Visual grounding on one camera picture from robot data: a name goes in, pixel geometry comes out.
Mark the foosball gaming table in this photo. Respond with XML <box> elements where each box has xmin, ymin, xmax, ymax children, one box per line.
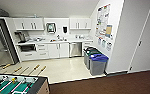
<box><xmin>0</xmin><ymin>63</ymin><xmax>51</xmax><ymax>94</ymax></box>

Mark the grey bin green lid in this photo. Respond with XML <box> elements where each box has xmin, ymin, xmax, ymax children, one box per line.
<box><xmin>85</xmin><ymin>49</ymin><xmax>104</xmax><ymax>69</ymax></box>

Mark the white two-door sink cabinet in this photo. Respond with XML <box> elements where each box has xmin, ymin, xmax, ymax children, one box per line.
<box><xmin>47</xmin><ymin>42</ymin><xmax>70</xmax><ymax>60</ymax></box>

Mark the chrome sink faucet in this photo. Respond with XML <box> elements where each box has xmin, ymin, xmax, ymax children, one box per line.
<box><xmin>56</xmin><ymin>34</ymin><xmax>62</xmax><ymax>41</ymax></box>

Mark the grey bin blue lid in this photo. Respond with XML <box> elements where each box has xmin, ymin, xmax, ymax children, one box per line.
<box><xmin>89</xmin><ymin>53</ymin><xmax>109</xmax><ymax>76</ymax></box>

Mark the brown cork notice board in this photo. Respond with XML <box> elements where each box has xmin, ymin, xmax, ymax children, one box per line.
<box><xmin>105</xmin><ymin>24</ymin><xmax>113</xmax><ymax>38</ymax></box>

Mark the black built-in microwave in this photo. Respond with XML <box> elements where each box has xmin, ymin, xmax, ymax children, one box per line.
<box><xmin>19</xmin><ymin>43</ymin><xmax>37</xmax><ymax>53</ymax></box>

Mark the black coffee machine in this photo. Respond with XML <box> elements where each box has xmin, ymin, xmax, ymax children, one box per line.
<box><xmin>15</xmin><ymin>31</ymin><xmax>29</xmax><ymax>44</ymax></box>

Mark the white room door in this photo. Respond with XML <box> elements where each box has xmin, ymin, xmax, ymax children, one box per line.
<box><xmin>127</xmin><ymin>0</ymin><xmax>150</xmax><ymax>73</ymax></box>

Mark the stainless steel refrigerator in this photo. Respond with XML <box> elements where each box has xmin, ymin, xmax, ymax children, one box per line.
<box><xmin>0</xmin><ymin>17</ymin><xmax>21</xmax><ymax>68</ymax></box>

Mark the white wall cabinet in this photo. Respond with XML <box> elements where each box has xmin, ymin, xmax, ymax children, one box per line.
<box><xmin>69</xmin><ymin>17</ymin><xmax>92</xmax><ymax>30</ymax></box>
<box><xmin>12</xmin><ymin>17</ymin><xmax>45</xmax><ymax>32</ymax></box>

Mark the small blue wall sign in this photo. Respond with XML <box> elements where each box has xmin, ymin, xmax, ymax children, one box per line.
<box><xmin>97</xmin><ymin>37</ymin><xmax>103</xmax><ymax>46</ymax></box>

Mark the small green wall sign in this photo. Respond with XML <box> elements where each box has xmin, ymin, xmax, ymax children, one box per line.
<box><xmin>101</xmin><ymin>39</ymin><xmax>108</xmax><ymax>49</ymax></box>

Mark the small white wall sign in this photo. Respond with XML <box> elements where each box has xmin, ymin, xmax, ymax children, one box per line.
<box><xmin>106</xmin><ymin>41</ymin><xmax>113</xmax><ymax>52</ymax></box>

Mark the large wall poster collage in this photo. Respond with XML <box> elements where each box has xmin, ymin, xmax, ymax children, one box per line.
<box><xmin>94</xmin><ymin>3</ymin><xmax>112</xmax><ymax>41</ymax></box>

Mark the metal door handle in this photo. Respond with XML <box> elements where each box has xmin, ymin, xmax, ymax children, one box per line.
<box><xmin>137</xmin><ymin>40</ymin><xmax>143</xmax><ymax>46</ymax></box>

